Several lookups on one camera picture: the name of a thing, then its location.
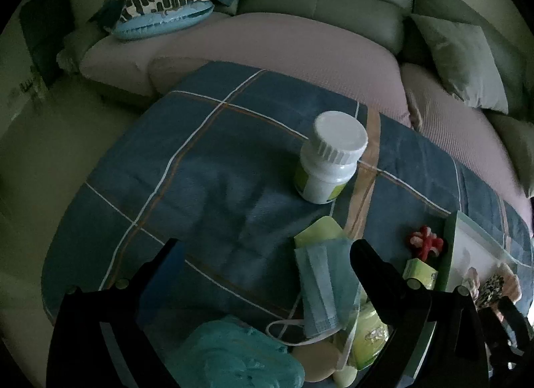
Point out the red and white chenille knot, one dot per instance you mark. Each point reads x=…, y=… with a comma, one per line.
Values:
x=425, y=244

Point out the pink sofa seat cover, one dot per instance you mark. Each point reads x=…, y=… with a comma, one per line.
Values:
x=459, y=141
x=271, y=50

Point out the leopard print scrunchie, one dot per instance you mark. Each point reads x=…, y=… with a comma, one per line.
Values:
x=490, y=290

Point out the light green wrapped item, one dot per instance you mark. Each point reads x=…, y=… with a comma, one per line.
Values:
x=369, y=338

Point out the blue plaid blanket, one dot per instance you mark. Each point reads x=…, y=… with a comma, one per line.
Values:
x=200, y=187

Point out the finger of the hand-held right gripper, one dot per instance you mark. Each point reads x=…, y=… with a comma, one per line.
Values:
x=515, y=325

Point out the grey throw pillow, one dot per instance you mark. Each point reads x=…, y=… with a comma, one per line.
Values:
x=463, y=58

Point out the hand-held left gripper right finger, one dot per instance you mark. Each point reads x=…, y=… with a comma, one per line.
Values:
x=373, y=275

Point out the white tray with teal rim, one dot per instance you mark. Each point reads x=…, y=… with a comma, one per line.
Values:
x=471, y=246

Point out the blue patterned cushion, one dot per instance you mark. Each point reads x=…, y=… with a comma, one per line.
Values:
x=162, y=8

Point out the small yellow-green box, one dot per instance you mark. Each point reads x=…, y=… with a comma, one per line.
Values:
x=419, y=273

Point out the white bottle with green label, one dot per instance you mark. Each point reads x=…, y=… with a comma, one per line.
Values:
x=325, y=162

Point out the teal soft cloth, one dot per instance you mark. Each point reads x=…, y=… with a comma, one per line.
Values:
x=233, y=354

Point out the beige soft item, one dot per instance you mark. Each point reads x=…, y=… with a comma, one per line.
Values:
x=315, y=365

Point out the yellow-green flat packet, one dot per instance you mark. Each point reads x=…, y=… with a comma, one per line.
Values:
x=319, y=231

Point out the blue face mask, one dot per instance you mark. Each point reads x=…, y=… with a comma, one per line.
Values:
x=325, y=288

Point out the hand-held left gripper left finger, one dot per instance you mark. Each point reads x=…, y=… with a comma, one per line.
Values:
x=160, y=283

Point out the dark flat object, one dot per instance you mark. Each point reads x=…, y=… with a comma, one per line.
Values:
x=48, y=29

